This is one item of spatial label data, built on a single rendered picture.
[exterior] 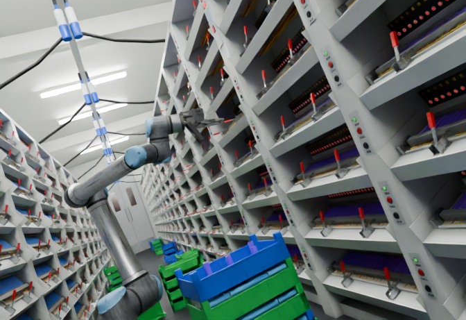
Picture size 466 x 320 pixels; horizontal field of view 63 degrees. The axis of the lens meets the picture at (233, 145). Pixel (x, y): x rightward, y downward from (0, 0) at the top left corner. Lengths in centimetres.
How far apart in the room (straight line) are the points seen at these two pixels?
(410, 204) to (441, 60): 39
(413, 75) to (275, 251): 62
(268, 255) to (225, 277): 14
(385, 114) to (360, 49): 19
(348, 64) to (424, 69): 25
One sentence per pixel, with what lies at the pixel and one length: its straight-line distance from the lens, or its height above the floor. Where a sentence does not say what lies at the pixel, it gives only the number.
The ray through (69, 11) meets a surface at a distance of 298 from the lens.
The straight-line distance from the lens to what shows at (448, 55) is 85.
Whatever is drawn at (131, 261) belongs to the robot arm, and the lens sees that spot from 215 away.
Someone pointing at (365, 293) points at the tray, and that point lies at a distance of 147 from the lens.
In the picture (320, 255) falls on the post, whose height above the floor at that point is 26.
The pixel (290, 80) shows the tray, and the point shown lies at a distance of 135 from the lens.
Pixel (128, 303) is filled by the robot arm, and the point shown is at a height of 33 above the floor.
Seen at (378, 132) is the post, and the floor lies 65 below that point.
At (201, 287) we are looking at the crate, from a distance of 110.
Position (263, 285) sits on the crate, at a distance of 116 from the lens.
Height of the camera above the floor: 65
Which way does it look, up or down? 6 degrees up
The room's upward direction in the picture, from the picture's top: 22 degrees counter-clockwise
